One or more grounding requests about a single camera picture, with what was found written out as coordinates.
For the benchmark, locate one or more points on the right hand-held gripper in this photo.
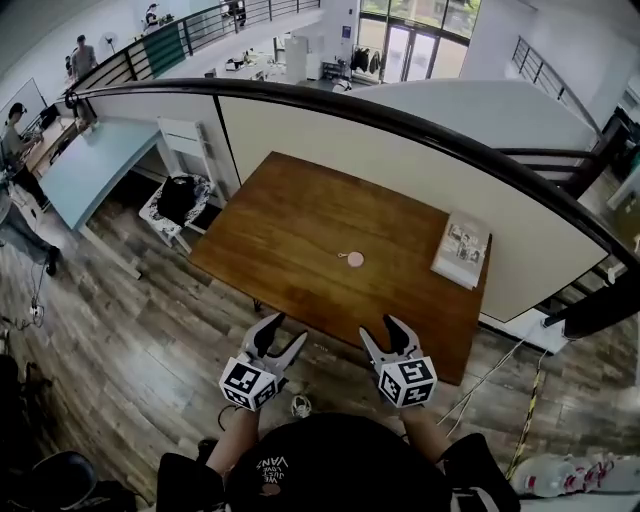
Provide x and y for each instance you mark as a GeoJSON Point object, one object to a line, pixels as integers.
{"type": "Point", "coordinates": [407, 382]}

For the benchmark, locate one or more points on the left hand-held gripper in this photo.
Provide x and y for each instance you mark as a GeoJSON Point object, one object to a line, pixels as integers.
{"type": "Point", "coordinates": [247, 382]}

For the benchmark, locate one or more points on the pink round tape measure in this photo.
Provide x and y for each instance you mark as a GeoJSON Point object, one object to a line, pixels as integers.
{"type": "Point", "coordinates": [355, 258]}

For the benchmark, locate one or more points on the person's left forearm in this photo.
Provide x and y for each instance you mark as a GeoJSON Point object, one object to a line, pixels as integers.
{"type": "Point", "coordinates": [235, 440]}

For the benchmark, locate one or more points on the person's right forearm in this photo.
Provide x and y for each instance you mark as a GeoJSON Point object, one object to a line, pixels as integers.
{"type": "Point", "coordinates": [422, 432]}

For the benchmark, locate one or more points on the person's white shoe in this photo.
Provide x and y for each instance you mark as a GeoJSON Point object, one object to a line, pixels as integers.
{"type": "Point", "coordinates": [301, 406]}

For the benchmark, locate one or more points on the grey picture book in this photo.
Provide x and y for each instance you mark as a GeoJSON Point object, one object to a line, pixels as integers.
{"type": "Point", "coordinates": [462, 247]}

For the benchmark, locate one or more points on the person's black shirt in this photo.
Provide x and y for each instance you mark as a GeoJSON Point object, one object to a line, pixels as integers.
{"type": "Point", "coordinates": [340, 465]}

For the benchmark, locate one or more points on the black bag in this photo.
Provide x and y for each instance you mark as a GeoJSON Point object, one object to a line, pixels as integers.
{"type": "Point", "coordinates": [177, 200]}

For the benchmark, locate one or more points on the pack of water bottles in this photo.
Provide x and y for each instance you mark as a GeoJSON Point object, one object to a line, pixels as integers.
{"type": "Point", "coordinates": [565, 475]}

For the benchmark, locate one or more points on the white chair with patterned cushion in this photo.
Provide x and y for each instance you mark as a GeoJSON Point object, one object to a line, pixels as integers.
{"type": "Point", "coordinates": [197, 142]}

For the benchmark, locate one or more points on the white power strip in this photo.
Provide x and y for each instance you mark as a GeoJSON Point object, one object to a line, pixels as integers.
{"type": "Point", "coordinates": [36, 312]}

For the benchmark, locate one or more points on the black curved handrail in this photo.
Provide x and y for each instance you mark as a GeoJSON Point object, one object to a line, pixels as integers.
{"type": "Point", "coordinates": [350, 105]}

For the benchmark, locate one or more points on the black office chair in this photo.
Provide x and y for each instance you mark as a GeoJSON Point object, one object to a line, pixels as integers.
{"type": "Point", "coordinates": [62, 477]}

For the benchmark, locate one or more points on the light blue table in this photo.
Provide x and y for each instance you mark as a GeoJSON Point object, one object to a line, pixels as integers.
{"type": "Point", "coordinates": [95, 165]}

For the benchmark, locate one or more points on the small cream partition panel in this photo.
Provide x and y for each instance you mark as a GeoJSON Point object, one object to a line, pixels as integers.
{"type": "Point", "coordinates": [150, 107]}

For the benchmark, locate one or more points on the coat rack with dark coats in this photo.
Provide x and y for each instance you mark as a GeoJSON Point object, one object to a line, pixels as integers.
{"type": "Point", "coordinates": [367, 60]}

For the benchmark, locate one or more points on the glass entrance door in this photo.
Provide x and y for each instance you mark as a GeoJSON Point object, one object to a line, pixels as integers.
{"type": "Point", "coordinates": [410, 52]}

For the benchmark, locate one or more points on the white cabinet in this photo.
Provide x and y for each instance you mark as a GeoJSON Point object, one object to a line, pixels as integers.
{"type": "Point", "coordinates": [296, 57]}

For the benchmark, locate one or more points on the black stair railing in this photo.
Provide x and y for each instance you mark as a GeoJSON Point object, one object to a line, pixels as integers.
{"type": "Point", "coordinates": [545, 75]}

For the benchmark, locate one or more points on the green banner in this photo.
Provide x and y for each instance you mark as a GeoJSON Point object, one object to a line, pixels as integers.
{"type": "Point", "coordinates": [165, 50]}

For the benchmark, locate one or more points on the black balcony railing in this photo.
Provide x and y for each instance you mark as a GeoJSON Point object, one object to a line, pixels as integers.
{"type": "Point", "coordinates": [210, 22]}

